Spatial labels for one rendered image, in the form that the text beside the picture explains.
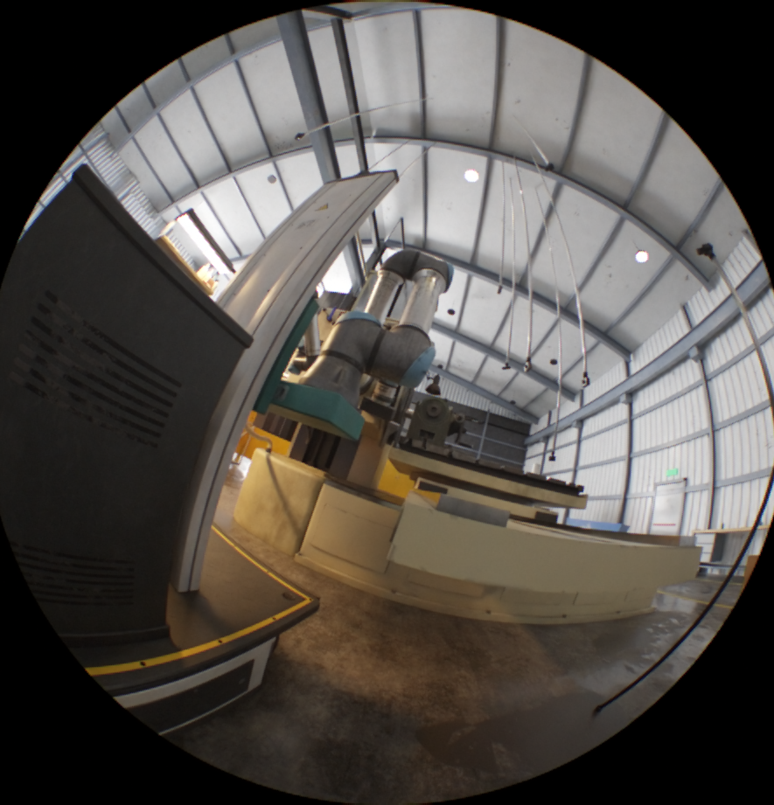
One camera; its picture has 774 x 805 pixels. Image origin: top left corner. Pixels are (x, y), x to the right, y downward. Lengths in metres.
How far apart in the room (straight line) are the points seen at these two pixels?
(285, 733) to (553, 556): 0.75
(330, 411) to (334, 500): 1.22
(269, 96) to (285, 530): 10.22
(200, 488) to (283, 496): 1.31
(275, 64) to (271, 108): 1.67
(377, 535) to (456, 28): 8.90
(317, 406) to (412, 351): 0.25
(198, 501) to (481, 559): 0.51
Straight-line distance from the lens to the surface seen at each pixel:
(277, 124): 9.95
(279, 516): 1.83
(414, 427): 1.47
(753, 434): 7.32
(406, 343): 0.60
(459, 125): 7.90
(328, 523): 1.68
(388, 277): 0.89
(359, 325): 0.60
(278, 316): 0.56
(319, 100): 5.78
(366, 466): 2.25
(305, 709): 0.89
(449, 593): 1.76
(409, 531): 0.43
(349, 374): 0.55
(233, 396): 0.51
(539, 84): 7.52
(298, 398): 0.53
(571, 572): 0.55
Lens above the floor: 0.73
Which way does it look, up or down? 17 degrees up
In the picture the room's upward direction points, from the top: 20 degrees clockwise
